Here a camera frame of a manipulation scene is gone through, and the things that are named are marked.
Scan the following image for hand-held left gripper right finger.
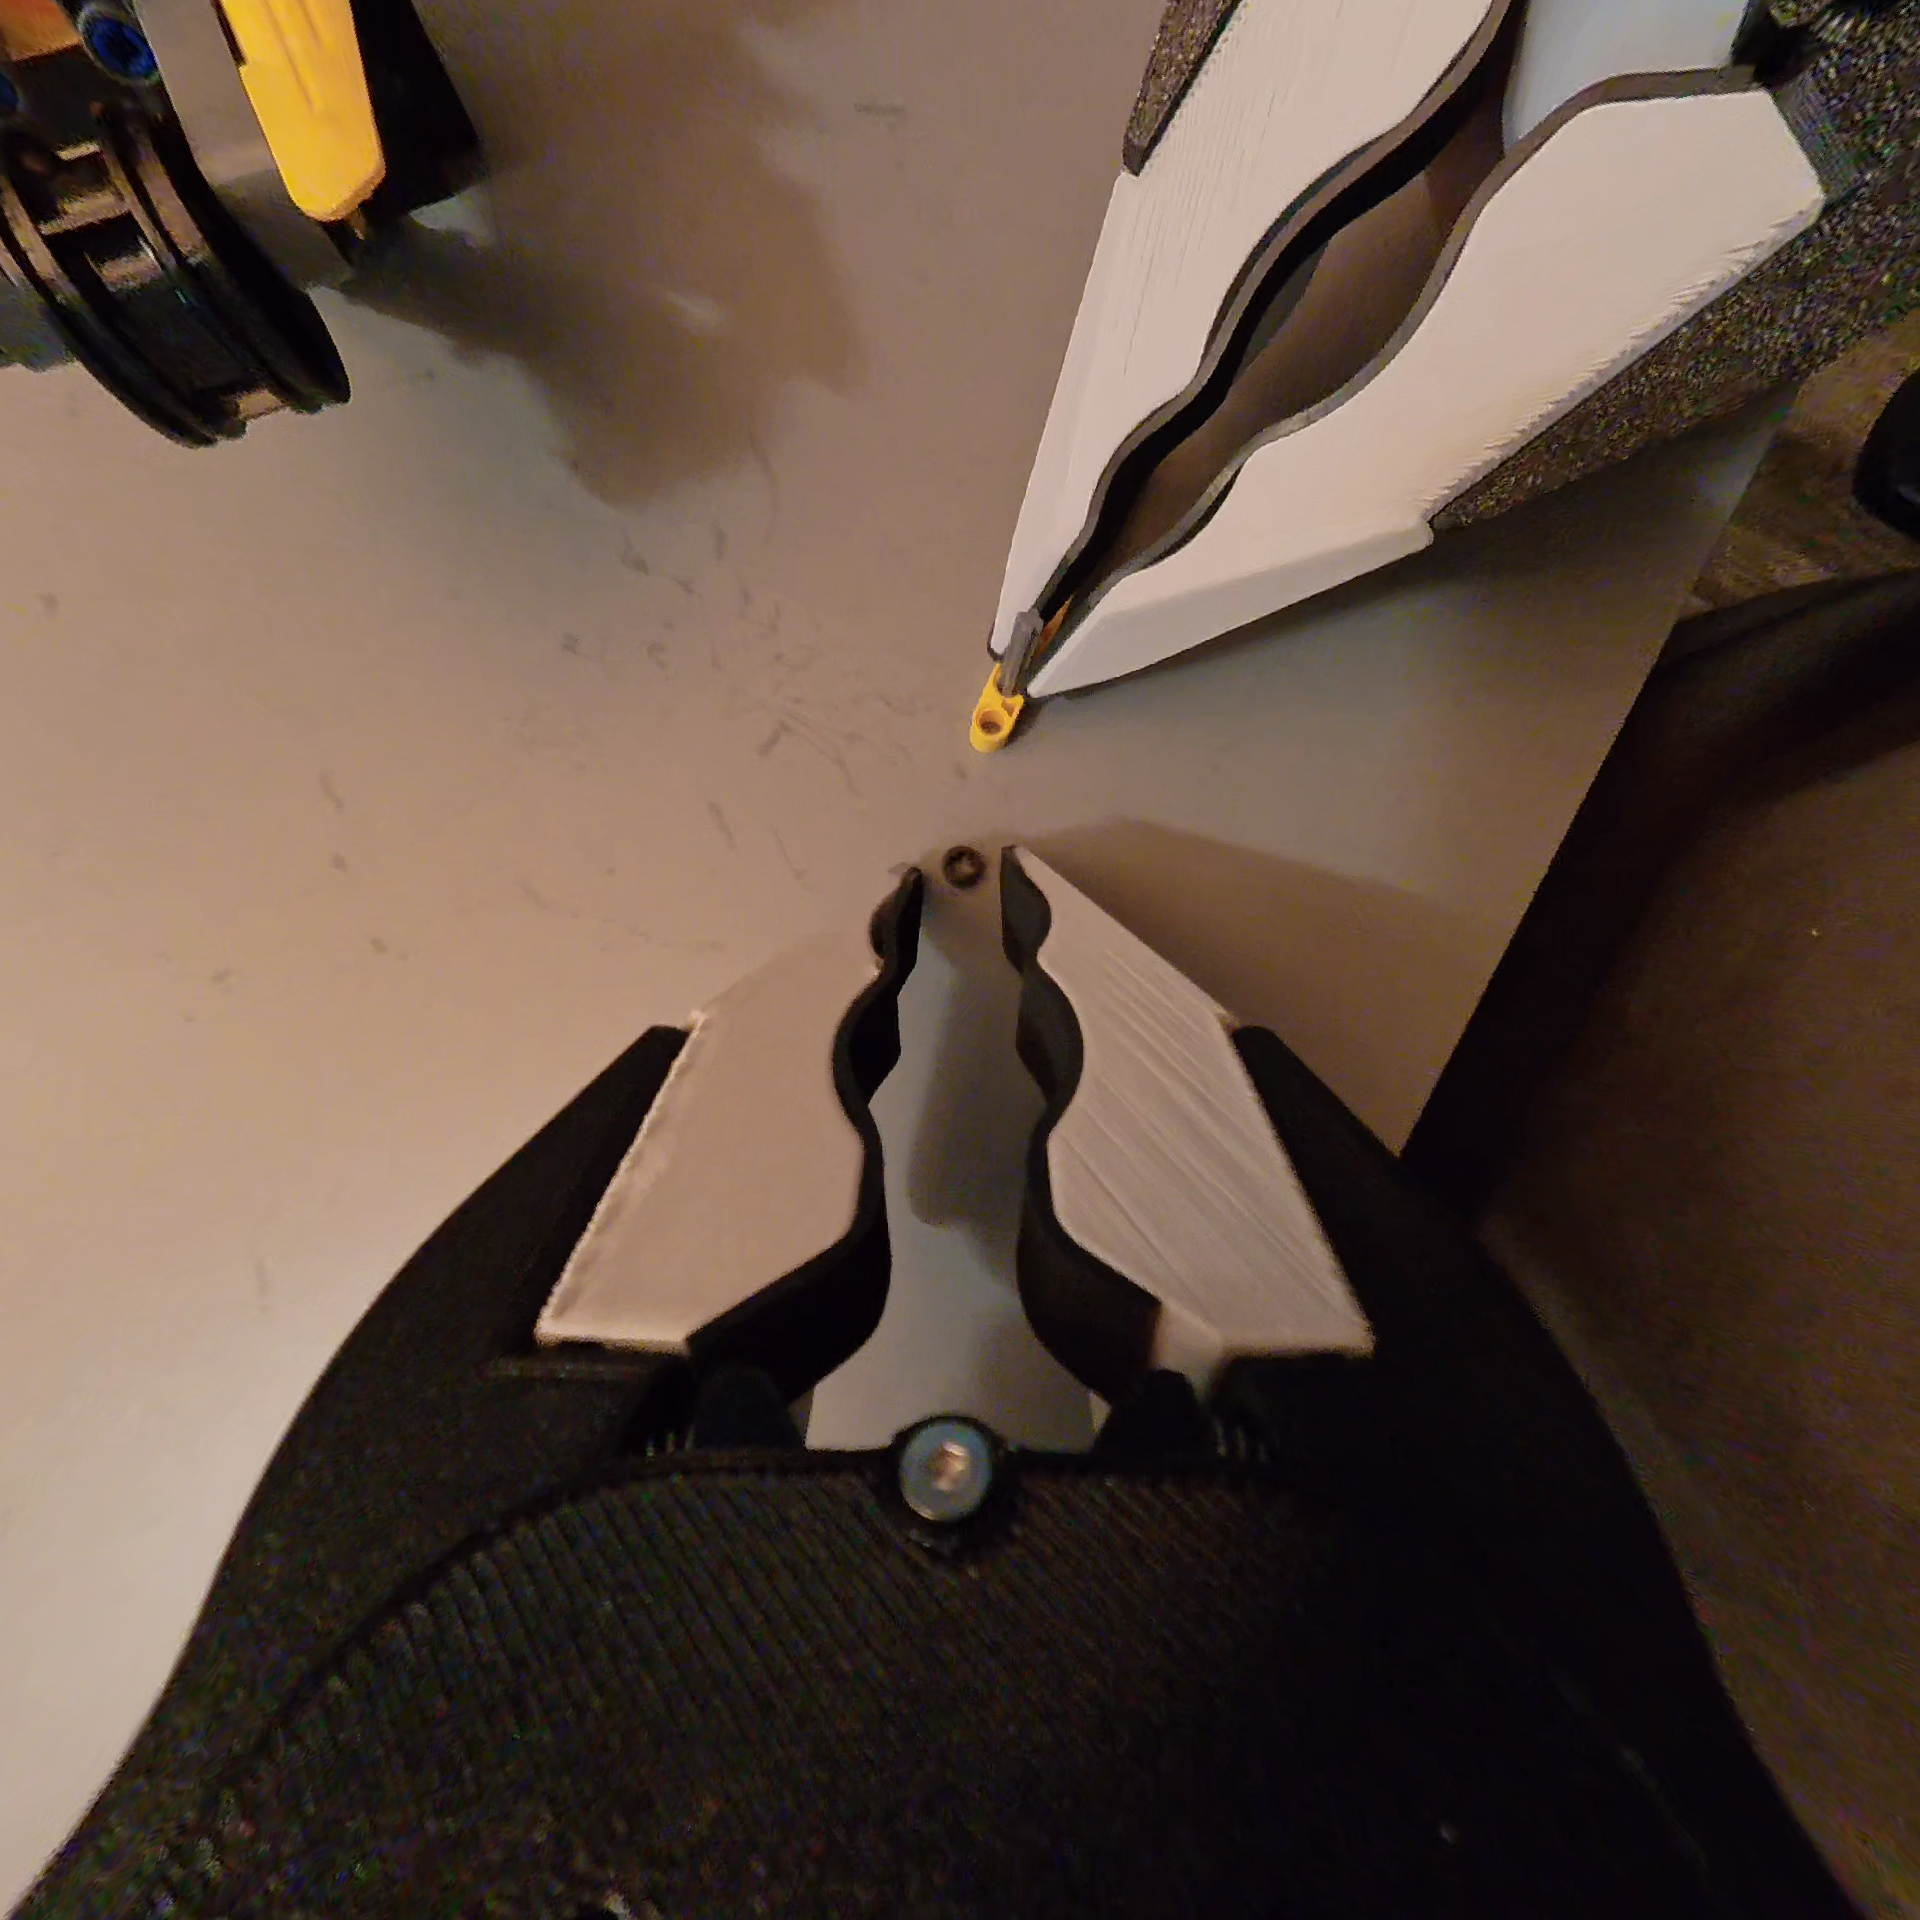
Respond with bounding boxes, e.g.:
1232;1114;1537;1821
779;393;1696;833
996;844;1378;1433

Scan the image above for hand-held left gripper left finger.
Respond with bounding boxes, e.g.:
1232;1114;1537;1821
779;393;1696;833
534;865;924;1427

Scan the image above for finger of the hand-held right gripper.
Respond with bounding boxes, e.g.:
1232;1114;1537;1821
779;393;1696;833
989;0;1520;666
1025;65;1829;702

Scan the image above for yellow perforated toy beam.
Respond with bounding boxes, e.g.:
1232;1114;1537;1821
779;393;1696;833
965;600;1073;756

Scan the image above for black chair armrest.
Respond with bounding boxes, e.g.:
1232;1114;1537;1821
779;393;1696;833
1851;395;1920;541

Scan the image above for yellow and black toy vehicle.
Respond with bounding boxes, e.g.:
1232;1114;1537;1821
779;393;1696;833
0;0;481;452

